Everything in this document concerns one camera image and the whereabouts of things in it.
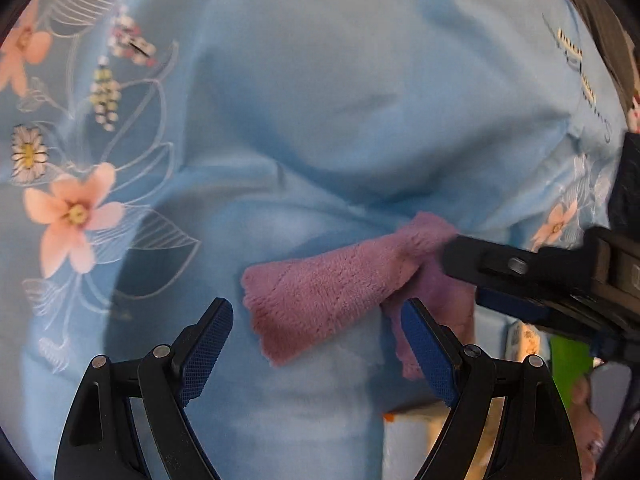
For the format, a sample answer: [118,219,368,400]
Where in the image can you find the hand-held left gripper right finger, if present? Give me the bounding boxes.
[399,298,597,480]

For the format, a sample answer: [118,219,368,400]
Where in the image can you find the person's right hand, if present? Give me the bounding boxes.
[570,374,608,480]

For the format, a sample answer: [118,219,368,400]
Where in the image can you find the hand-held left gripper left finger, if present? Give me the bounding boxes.
[53,297,235,480]

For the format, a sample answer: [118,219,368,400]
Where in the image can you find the light blue floral bedsheet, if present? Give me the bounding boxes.
[0,0,631,480]

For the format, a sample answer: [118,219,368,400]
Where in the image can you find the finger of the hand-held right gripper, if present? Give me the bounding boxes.
[442,235,592,297]
[474,287,623,361]

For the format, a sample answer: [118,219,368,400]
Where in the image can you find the pink fluffy towel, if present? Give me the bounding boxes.
[241,211,476,381]

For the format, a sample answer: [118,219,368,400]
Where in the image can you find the grey sofa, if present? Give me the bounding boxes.
[542,0,638,111]

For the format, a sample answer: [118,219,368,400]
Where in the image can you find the green box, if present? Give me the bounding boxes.
[550,335,595,403]

